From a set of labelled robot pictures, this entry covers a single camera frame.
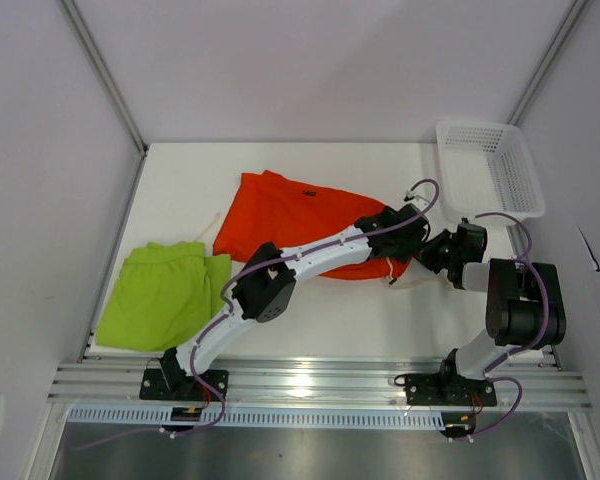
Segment orange shorts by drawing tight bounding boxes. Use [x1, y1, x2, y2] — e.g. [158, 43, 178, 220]
[213, 170, 385, 263]

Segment lime green shorts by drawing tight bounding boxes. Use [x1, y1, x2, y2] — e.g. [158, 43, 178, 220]
[94, 213, 232, 352]

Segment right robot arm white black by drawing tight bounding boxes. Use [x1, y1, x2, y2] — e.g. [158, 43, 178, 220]
[405, 221, 566, 404]

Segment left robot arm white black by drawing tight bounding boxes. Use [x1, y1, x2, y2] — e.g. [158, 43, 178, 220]
[159, 198, 433, 400]

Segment white plastic perforated basket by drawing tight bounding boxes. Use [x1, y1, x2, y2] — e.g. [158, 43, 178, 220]
[436, 120, 546, 221]

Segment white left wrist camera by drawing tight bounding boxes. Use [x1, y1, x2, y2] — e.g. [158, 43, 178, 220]
[404, 190, 429, 210]

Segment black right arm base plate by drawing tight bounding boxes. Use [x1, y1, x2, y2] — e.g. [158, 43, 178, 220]
[393, 373, 497, 407]

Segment right corner aluminium post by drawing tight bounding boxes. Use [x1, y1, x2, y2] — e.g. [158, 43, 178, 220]
[506, 0, 594, 127]

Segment corner aluminium post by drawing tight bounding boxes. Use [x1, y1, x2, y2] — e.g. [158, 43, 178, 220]
[506, 0, 594, 127]
[57, 0, 147, 154]

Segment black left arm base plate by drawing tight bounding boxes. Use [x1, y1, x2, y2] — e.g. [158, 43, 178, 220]
[139, 368, 229, 402]

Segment aluminium frame rail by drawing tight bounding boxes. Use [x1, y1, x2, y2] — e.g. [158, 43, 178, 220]
[47, 356, 592, 413]

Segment white slotted cable duct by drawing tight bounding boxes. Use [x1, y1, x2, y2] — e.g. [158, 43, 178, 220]
[67, 404, 445, 431]

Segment left corner aluminium post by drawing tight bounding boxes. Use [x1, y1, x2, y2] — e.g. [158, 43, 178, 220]
[57, 0, 147, 154]

